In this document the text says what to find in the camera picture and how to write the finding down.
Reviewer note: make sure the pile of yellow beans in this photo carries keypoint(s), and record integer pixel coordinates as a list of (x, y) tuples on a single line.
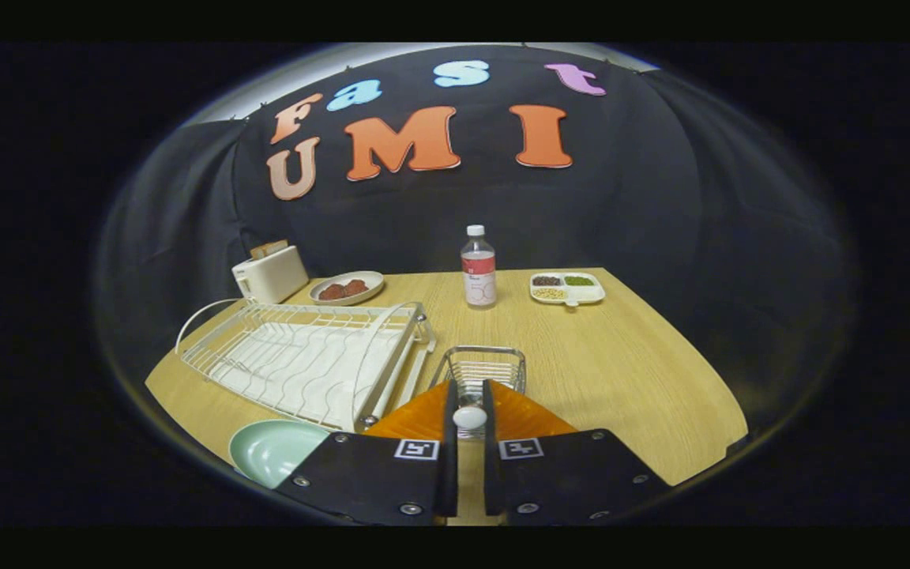
[(548, 293)]

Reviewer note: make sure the pale green plate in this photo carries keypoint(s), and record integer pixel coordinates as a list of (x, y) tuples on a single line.
[(269, 450)]

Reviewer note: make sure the pile of brown beans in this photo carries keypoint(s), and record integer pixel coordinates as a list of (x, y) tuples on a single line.
[(546, 280)]

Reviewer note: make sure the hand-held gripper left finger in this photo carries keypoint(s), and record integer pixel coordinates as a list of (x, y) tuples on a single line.
[(360, 482)]

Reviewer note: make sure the white toaster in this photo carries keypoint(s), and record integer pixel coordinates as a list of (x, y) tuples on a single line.
[(273, 276)]

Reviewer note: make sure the brown meat patty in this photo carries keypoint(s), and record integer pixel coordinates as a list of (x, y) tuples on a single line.
[(332, 292), (355, 288)]

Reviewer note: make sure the white oval plate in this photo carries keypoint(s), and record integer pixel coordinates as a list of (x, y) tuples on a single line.
[(372, 278)]

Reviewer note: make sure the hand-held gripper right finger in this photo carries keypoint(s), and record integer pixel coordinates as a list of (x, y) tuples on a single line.
[(573, 482)]

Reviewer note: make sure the white divided snack tray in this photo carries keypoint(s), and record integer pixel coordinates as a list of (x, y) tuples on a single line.
[(593, 294)]

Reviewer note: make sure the clear bottle red label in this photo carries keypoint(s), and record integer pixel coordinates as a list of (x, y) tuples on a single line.
[(479, 276)]

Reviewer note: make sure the pile of green peas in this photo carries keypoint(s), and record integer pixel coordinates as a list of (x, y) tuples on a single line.
[(579, 280)]

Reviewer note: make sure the brown toast slices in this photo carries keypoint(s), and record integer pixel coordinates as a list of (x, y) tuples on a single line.
[(268, 250)]

